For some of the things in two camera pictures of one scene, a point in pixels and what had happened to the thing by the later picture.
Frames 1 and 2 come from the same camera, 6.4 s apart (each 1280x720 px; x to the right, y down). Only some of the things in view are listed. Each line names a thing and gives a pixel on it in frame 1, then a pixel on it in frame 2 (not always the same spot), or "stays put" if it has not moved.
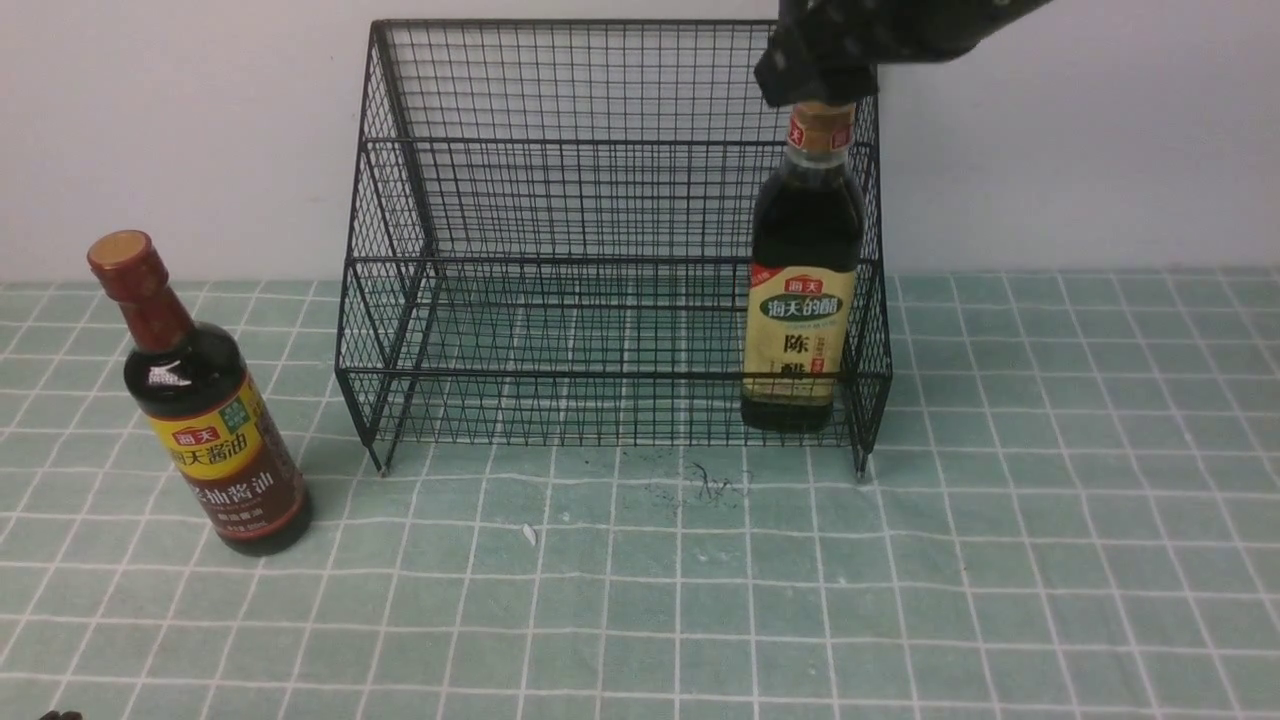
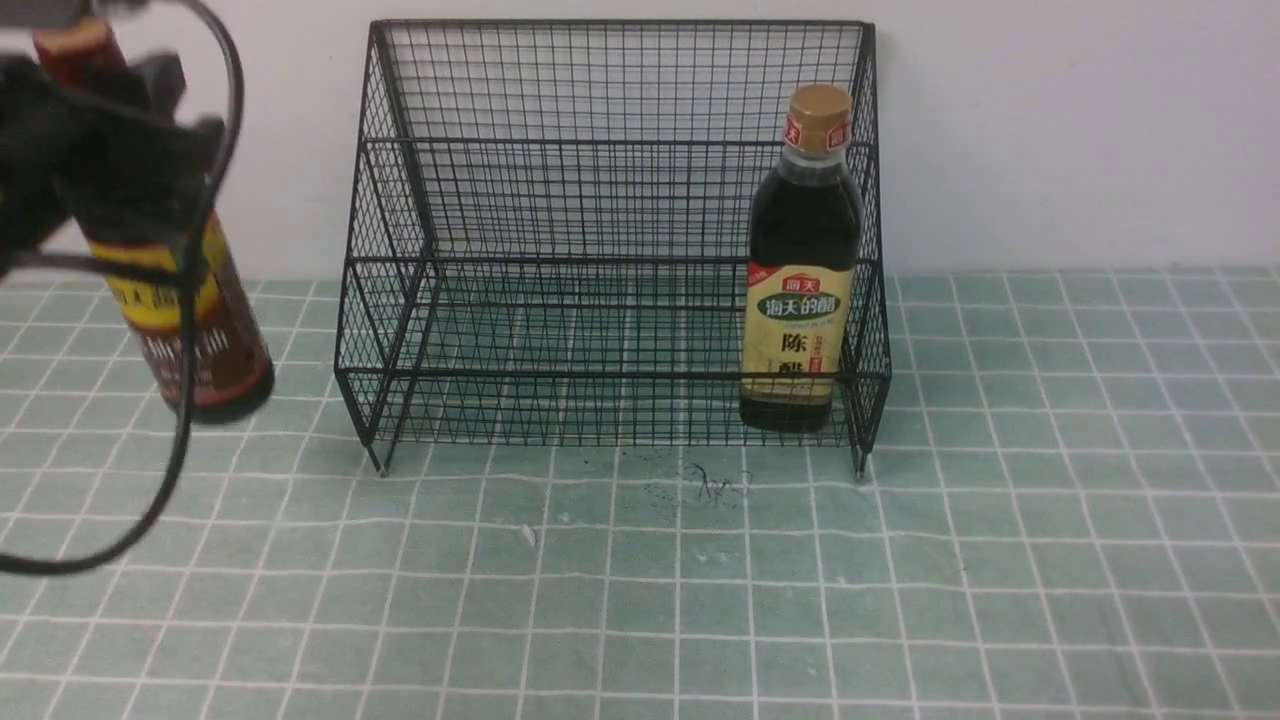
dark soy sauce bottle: (199, 395) -> (235, 370)
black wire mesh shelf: (549, 237) stays put
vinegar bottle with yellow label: (808, 242) stays put
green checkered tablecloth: (1072, 513) stays put
